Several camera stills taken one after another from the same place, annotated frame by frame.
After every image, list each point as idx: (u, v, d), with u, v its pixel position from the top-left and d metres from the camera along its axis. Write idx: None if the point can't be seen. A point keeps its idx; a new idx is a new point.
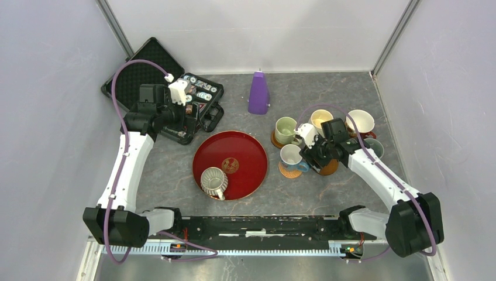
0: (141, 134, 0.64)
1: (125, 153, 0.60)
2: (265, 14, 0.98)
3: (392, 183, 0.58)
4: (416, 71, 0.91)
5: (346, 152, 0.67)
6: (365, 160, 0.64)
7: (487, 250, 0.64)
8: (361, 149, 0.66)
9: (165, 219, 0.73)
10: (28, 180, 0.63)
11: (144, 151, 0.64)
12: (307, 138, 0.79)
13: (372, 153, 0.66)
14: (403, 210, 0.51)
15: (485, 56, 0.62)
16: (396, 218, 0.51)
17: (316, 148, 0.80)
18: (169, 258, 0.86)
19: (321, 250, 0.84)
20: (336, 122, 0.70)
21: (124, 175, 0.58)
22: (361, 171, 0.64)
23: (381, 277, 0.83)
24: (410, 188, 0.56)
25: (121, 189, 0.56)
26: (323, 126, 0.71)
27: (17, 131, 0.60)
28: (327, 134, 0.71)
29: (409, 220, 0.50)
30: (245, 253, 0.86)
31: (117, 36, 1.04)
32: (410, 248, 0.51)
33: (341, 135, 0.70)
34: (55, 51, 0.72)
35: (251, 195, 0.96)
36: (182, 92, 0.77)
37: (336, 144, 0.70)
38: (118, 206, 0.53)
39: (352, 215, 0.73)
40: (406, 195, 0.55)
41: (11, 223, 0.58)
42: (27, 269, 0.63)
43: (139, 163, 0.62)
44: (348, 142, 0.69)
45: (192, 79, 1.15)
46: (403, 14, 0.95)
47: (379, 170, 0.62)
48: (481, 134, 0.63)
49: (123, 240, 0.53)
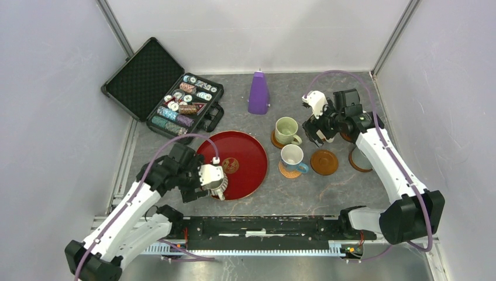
0: (150, 188, 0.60)
1: (127, 203, 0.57)
2: (265, 14, 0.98)
3: (399, 174, 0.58)
4: (416, 71, 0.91)
5: (357, 129, 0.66)
6: (376, 142, 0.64)
7: (486, 250, 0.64)
8: (374, 129, 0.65)
9: (157, 234, 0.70)
10: (29, 179, 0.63)
11: (148, 204, 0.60)
12: (314, 108, 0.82)
13: (385, 135, 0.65)
14: (406, 205, 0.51)
15: (486, 56, 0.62)
16: (398, 212, 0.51)
17: (321, 119, 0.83)
18: (169, 258, 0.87)
19: (322, 250, 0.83)
20: (351, 93, 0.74)
21: (117, 223, 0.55)
22: (370, 153, 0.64)
23: (381, 277, 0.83)
24: (417, 182, 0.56)
25: (108, 237, 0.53)
26: (337, 95, 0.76)
27: (17, 132, 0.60)
28: (341, 103, 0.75)
29: (410, 215, 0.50)
30: (245, 253, 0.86)
31: (117, 36, 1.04)
32: (402, 239, 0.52)
33: (354, 109, 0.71)
34: (55, 51, 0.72)
35: (251, 195, 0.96)
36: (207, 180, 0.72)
37: (347, 117, 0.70)
38: (97, 253, 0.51)
39: (352, 215, 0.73)
40: (412, 190, 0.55)
41: (12, 223, 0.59)
42: (27, 270, 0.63)
43: (138, 215, 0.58)
44: (362, 118, 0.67)
45: (192, 80, 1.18)
46: (404, 13, 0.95)
47: (389, 156, 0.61)
48: (481, 134, 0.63)
49: None
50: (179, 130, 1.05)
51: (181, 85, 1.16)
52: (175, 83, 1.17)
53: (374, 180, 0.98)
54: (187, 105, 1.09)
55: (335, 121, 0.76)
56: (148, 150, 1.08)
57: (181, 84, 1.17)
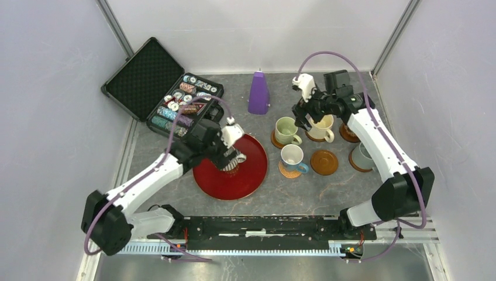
0: (177, 161, 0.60)
1: (155, 168, 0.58)
2: (265, 14, 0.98)
3: (391, 153, 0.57)
4: (416, 72, 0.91)
5: (349, 110, 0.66)
6: (368, 123, 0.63)
7: (485, 250, 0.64)
8: (365, 110, 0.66)
9: (161, 223, 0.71)
10: (28, 179, 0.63)
11: (171, 177, 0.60)
12: (305, 90, 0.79)
13: (376, 116, 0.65)
14: (398, 182, 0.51)
15: (485, 56, 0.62)
16: (391, 188, 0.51)
17: (311, 101, 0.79)
18: (169, 258, 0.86)
19: (321, 250, 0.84)
20: (341, 75, 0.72)
21: (142, 184, 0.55)
22: (362, 133, 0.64)
23: (381, 277, 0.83)
24: (408, 160, 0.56)
25: (132, 194, 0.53)
26: (326, 76, 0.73)
27: (17, 132, 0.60)
28: (330, 84, 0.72)
29: (402, 191, 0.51)
30: (244, 253, 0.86)
31: (117, 36, 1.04)
32: (395, 215, 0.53)
33: (344, 90, 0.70)
34: (55, 52, 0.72)
35: (251, 195, 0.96)
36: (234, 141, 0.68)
37: (338, 99, 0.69)
38: (119, 205, 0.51)
39: (351, 212, 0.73)
40: (403, 168, 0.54)
41: (13, 223, 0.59)
42: (27, 270, 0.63)
43: (160, 184, 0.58)
44: (352, 99, 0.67)
45: (192, 79, 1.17)
46: (403, 14, 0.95)
47: (380, 135, 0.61)
48: (481, 134, 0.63)
49: (100, 239, 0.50)
50: (179, 131, 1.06)
51: (181, 85, 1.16)
52: (175, 83, 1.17)
53: (374, 180, 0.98)
54: (187, 105, 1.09)
55: (325, 103, 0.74)
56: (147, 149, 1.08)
57: (181, 84, 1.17)
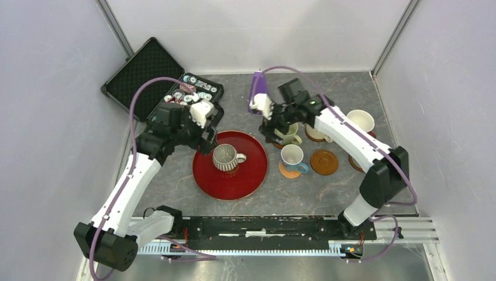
0: (148, 157, 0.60)
1: (128, 175, 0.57)
2: (264, 14, 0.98)
3: (364, 143, 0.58)
4: (416, 72, 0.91)
5: (312, 114, 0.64)
6: (333, 120, 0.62)
7: (484, 250, 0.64)
8: (327, 109, 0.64)
9: (162, 225, 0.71)
10: (28, 180, 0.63)
11: (151, 173, 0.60)
12: (265, 109, 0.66)
13: (338, 112, 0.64)
14: (380, 168, 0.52)
15: (485, 56, 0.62)
16: (375, 176, 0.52)
17: (275, 118, 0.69)
18: (169, 258, 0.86)
19: (321, 250, 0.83)
20: (294, 83, 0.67)
21: (123, 198, 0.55)
22: (331, 132, 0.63)
23: (381, 276, 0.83)
24: (381, 144, 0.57)
25: (117, 211, 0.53)
26: (281, 88, 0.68)
27: (17, 132, 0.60)
28: (287, 96, 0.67)
29: (386, 177, 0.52)
30: (244, 253, 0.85)
31: (117, 36, 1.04)
32: (386, 199, 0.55)
33: (302, 95, 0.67)
34: (55, 52, 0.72)
35: (251, 195, 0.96)
36: (203, 116, 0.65)
37: (299, 107, 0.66)
38: (109, 229, 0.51)
39: (349, 214, 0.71)
40: (379, 154, 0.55)
41: (13, 223, 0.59)
42: (28, 270, 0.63)
43: (142, 186, 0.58)
44: (312, 102, 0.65)
45: (192, 79, 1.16)
46: (403, 13, 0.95)
47: (348, 129, 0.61)
48: (481, 134, 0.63)
49: (107, 260, 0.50)
50: None
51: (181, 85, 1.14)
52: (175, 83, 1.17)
53: None
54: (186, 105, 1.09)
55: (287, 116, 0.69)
56: None
57: (181, 84, 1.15)
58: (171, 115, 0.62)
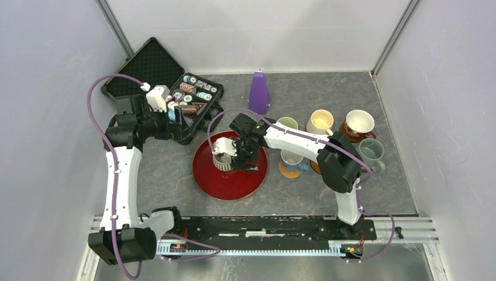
0: (127, 147, 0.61)
1: (117, 171, 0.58)
2: (264, 14, 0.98)
3: (306, 140, 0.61)
4: (416, 71, 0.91)
5: (261, 136, 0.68)
6: (278, 133, 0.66)
7: (484, 250, 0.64)
8: (270, 126, 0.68)
9: (166, 220, 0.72)
10: (28, 179, 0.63)
11: (135, 163, 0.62)
12: (227, 150, 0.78)
13: (280, 124, 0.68)
14: (325, 156, 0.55)
15: (485, 56, 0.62)
16: (324, 164, 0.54)
17: (240, 151, 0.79)
18: (169, 258, 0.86)
19: (321, 250, 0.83)
20: (239, 117, 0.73)
21: (121, 194, 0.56)
22: (281, 144, 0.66)
23: (381, 276, 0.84)
24: (320, 136, 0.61)
25: (121, 207, 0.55)
26: (232, 126, 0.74)
27: (18, 131, 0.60)
28: (238, 130, 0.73)
29: (334, 161, 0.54)
30: (244, 253, 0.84)
31: (117, 36, 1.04)
32: (348, 181, 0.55)
33: (250, 124, 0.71)
34: (55, 52, 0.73)
35: (251, 195, 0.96)
36: (160, 98, 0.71)
37: (250, 134, 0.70)
38: (124, 225, 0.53)
39: (341, 215, 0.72)
40: (321, 144, 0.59)
41: (13, 223, 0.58)
42: (27, 270, 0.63)
43: (133, 176, 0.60)
44: (258, 126, 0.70)
45: (192, 79, 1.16)
46: (403, 14, 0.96)
47: (292, 135, 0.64)
48: (481, 134, 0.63)
49: (133, 255, 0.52)
50: None
51: (181, 85, 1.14)
52: (175, 83, 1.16)
53: (374, 180, 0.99)
54: (187, 105, 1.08)
55: (248, 147, 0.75)
56: (147, 149, 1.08)
57: (181, 84, 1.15)
58: (132, 103, 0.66)
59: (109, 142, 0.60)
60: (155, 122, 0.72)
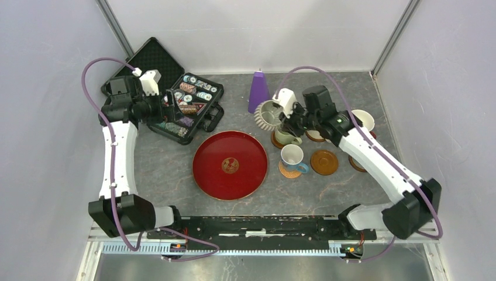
0: (123, 122, 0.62)
1: (114, 143, 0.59)
2: (265, 14, 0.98)
3: (393, 171, 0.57)
4: (416, 71, 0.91)
5: (338, 132, 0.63)
6: (362, 143, 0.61)
7: (484, 251, 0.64)
8: (355, 129, 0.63)
9: (165, 214, 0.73)
10: (27, 180, 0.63)
11: (131, 138, 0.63)
12: (286, 106, 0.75)
13: (367, 133, 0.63)
14: (410, 202, 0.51)
15: (485, 55, 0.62)
16: (403, 209, 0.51)
17: (293, 117, 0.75)
18: (169, 258, 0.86)
19: (321, 250, 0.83)
20: (323, 94, 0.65)
21: (119, 164, 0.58)
22: (357, 154, 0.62)
23: (381, 276, 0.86)
24: (412, 175, 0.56)
25: (121, 176, 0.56)
26: (308, 96, 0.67)
27: (18, 131, 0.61)
28: (316, 108, 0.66)
29: (414, 211, 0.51)
30: (244, 253, 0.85)
31: (117, 35, 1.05)
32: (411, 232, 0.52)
33: (328, 109, 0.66)
34: (55, 52, 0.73)
35: (251, 195, 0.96)
36: (153, 81, 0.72)
37: (324, 124, 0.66)
38: (123, 192, 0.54)
39: (353, 219, 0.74)
40: (410, 185, 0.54)
41: (12, 223, 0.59)
42: (26, 270, 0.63)
43: (130, 150, 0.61)
44: (338, 120, 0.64)
45: (192, 80, 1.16)
46: (403, 13, 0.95)
47: (377, 154, 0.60)
48: (481, 134, 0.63)
49: (133, 225, 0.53)
50: (179, 131, 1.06)
51: (181, 85, 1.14)
52: (175, 82, 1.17)
53: (374, 180, 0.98)
54: (187, 105, 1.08)
55: (307, 119, 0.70)
56: (147, 149, 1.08)
57: (181, 84, 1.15)
58: (126, 82, 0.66)
59: (105, 117, 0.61)
60: (150, 105, 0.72)
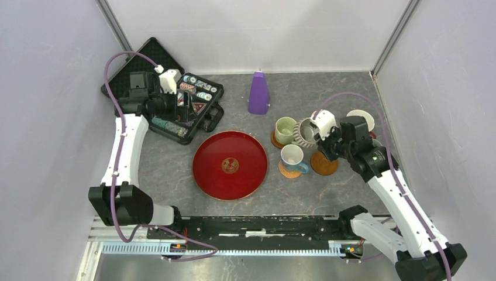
0: (136, 115, 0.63)
1: (123, 134, 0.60)
2: (265, 14, 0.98)
3: (420, 228, 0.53)
4: (415, 71, 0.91)
5: (369, 167, 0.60)
6: (393, 188, 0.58)
7: (483, 250, 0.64)
8: (389, 171, 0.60)
9: (165, 213, 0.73)
10: (28, 180, 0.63)
11: (141, 131, 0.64)
12: (323, 128, 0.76)
13: (400, 178, 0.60)
14: (430, 263, 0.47)
15: (485, 55, 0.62)
16: (420, 268, 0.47)
17: (328, 140, 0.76)
18: (169, 258, 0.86)
19: (321, 250, 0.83)
20: (361, 126, 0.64)
21: (124, 154, 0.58)
22: (385, 197, 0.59)
23: (380, 276, 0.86)
24: (439, 236, 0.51)
25: (124, 166, 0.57)
26: (346, 126, 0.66)
27: (18, 132, 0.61)
28: (352, 138, 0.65)
29: (432, 273, 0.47)
30: (244, 253, 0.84)
31: (117, 35, 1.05)
32: None
33: (364, 142, 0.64)
34: (55, 52, 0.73)
35: (251, 196, 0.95)
36: (172, 79, 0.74)
37: (357, 157, 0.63)
38: (124, 182, 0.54)
39: (358, 226, 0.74)
40: (434, 246, 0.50)
41: (12, 223, 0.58)
42: (27, 270, 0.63)
43: (138, 142, 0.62)
44: (374, 157, 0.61)
45: (192, 80, 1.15)
46: (403, 14, 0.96)
47: (407, 205, 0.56)
48: (481, 134, 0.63)
49: (128, 217, 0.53)
50: (179, 131, 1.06)
51: (181, 85, 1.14)
52: None
53: None
54: None
55: (340, 147, 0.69)
56: (147, 149, 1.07)
57: (181, 84, 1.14)
58: (144, 79, 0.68)
59: (120, 109, 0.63)
60: (165, 102, 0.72)
